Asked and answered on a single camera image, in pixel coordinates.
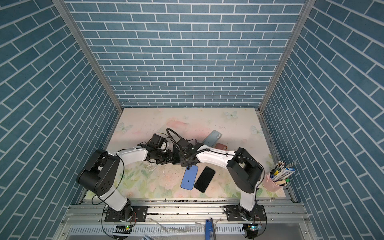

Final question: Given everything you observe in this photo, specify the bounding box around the black phone case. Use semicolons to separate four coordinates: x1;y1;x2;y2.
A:
172;153;181;165

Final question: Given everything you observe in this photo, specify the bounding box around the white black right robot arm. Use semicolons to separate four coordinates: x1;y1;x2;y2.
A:
173;140;266;221

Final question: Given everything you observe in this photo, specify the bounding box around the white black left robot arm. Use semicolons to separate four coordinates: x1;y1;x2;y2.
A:
77;147;174;222

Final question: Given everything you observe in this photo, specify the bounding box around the sage green phone case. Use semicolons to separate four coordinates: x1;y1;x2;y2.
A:
203;130;222;148

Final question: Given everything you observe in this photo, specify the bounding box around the dusty pink phone case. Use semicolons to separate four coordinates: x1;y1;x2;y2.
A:
215;143;228;151

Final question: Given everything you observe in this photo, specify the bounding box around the blue smartphone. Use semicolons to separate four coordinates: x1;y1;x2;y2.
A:
181;165;199;191

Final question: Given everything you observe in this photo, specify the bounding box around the black smartphone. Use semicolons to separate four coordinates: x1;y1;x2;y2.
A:
194;167;216;193

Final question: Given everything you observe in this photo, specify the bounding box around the pink pen cup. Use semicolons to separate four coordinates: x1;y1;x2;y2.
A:
262;173;288;192

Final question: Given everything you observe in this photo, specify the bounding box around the blue white box in cup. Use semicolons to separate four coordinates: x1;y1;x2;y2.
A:
272;168;296;182

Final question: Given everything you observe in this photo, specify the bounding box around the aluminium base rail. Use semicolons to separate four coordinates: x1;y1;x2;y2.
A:
54;198;317;240

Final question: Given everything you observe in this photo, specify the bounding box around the blue handled tool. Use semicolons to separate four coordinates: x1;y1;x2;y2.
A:
205;218;217;240

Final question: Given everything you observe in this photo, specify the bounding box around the aluminium frame post left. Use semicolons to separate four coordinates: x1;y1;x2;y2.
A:
52;0;123;114

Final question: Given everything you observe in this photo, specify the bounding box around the aluminium frame post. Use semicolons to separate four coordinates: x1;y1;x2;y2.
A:
259;0;316;113
52;0;123;114

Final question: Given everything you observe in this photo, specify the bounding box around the aluminium frame post right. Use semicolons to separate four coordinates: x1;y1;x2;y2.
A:
259;0;316;113

